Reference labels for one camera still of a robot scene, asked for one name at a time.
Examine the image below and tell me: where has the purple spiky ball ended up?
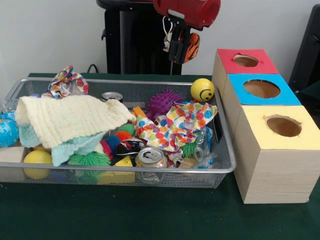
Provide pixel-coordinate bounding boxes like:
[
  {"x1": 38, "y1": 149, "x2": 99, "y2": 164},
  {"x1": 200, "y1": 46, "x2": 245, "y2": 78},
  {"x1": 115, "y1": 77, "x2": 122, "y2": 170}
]
[{"x1": 146, "y1": 89, "x2": 185, "y2": 121}]

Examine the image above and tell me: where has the red can with silver top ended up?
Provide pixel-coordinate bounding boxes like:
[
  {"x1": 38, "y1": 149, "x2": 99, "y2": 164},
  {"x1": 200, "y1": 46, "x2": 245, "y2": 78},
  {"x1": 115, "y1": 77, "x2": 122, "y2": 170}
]
[{"x1": 100, "y1": 91, "x2": 124, "y2": 104}]

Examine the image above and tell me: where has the polka dot colourful cloth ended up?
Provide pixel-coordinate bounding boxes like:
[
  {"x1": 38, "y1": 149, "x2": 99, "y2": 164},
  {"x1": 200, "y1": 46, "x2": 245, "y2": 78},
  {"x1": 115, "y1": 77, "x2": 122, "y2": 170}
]
[
  {"x1": 135, "y1": 101, "x2": 219, "y2": 151},
  {"x1": 41, "y1": 65, "x2": 90, "y2": 100}
]

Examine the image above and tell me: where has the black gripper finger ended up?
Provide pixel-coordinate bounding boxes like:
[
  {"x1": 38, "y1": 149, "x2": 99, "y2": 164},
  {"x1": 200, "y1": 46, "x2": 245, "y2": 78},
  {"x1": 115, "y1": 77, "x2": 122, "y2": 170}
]
[
  {"x1": 178, "y1": 26, "x2": 192, "y2": 65},
  {"x1": 168, "y1": 23, "x2": 182, "y2": 64}
]

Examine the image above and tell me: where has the yellow smiley ball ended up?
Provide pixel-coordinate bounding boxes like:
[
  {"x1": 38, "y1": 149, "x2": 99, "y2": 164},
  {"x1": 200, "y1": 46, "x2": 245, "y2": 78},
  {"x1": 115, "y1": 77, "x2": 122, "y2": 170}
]
[{"x1": 190, "y1": 78, "x2": 216, "y2": 103}]

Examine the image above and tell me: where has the clear shallow mesh bin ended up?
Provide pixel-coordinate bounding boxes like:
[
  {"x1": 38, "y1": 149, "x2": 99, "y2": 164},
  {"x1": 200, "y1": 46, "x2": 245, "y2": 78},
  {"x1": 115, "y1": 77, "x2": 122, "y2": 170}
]
[{"x1": 0, "y1": 77, "x2": 238, "y2": 189}]

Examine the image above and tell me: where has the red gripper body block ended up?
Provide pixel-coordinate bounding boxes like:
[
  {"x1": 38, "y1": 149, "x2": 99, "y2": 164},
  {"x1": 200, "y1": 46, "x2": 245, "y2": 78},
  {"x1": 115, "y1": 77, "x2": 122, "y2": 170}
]
[{"x1": 152, "y1": 0, "x2": 222, "y2": 30}]

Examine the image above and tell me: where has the large green spiky ball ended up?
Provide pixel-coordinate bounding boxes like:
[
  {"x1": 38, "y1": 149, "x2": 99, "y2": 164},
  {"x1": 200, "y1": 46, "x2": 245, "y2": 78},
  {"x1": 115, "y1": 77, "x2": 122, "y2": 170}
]
[{"x1": 181, "y1": 141, "x2": 199, "y2": 159}]

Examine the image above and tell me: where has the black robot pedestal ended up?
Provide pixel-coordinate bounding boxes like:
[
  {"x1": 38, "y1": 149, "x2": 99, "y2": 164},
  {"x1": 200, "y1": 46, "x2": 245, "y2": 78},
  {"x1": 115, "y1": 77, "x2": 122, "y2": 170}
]
[{"x1": 96, "y1": 0, "x2": 190, "y2": 76}]

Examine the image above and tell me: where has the crushed silver can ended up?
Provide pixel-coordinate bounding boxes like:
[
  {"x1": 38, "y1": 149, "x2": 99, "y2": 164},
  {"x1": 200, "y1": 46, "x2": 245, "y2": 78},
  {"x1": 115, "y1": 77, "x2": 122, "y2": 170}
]
[{"x1": 135, "y1": 146, "x2": 169, "y2": 169}]

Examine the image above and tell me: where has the pale wooden block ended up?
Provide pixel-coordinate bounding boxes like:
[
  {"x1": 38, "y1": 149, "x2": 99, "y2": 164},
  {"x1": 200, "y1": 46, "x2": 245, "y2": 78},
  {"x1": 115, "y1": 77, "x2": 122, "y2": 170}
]
[{"x1": 0, "y1": 142, "x2": 26, "y2": 182}]

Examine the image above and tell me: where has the wooden box with three holes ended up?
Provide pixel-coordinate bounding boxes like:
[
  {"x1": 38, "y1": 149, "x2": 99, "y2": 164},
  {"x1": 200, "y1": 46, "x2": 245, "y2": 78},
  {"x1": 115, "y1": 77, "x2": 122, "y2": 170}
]
[{"x1": 211, "y1": 48, "x2": 320, "y2": 205}]

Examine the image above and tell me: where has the blue globe ball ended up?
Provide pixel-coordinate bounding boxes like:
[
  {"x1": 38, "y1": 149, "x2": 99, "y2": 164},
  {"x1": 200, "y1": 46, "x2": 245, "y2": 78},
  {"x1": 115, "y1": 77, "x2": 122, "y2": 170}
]
[{"x1": 0, "y1": 119, "x2": 20, "y2": 148}]

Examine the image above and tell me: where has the orange tiger toy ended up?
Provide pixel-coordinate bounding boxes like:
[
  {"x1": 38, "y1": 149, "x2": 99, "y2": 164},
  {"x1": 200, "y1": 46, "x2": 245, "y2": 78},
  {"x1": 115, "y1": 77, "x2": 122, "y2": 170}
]
[{"x1": 162, "y1": 16, "x2": 201, "y2": 65}]

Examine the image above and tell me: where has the cream yellow cloth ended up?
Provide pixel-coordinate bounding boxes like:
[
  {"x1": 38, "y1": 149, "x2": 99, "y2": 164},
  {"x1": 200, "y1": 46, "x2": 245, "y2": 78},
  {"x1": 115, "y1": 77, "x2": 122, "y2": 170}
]
[{"x1": 15, "y1": 95, "x2": 136, "y2": 149}]

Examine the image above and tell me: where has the black chair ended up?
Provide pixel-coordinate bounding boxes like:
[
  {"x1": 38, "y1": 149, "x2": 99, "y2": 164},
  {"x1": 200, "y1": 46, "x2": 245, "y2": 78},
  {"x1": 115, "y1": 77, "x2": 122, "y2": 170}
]
[{"x1": 290, "y1": 5, "x2": 320, "y2": 98}]

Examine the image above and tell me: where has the rainbow spiky caterpillar toy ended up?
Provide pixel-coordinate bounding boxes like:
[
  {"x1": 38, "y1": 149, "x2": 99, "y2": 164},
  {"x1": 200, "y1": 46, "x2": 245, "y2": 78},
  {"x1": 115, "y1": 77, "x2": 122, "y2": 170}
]
[{"x1": 100, "y1": 123, "x2": 137, "y2": 157}]

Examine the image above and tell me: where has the plain yellow ball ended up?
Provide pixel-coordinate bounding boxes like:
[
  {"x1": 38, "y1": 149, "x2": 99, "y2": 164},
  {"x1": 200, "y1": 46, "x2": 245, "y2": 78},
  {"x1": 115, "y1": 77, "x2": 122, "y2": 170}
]
[{"x1": 23, "y1": 150, "x2": 54, "y2": 180}]

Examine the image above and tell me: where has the mint green cloth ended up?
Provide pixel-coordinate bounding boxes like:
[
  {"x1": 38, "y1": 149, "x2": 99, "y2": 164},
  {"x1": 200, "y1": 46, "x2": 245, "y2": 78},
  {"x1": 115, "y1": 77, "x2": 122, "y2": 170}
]
[{"x1": 19, "y1": 122, "x2": 108, "y2": 167}]

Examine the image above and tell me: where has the black cable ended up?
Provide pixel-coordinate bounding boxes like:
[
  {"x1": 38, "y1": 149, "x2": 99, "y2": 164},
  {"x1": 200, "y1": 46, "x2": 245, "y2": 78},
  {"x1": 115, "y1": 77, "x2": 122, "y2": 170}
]
[{"x1": 87, "y1": 63, "x2": 101, "y2": 75}]

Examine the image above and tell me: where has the small green spiky ball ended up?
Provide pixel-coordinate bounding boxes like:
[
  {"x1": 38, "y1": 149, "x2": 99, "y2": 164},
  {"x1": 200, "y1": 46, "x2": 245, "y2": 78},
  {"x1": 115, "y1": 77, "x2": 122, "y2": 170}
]
[{"x1": 69, "y1": 151, "x2": 112, "y2": 167}]

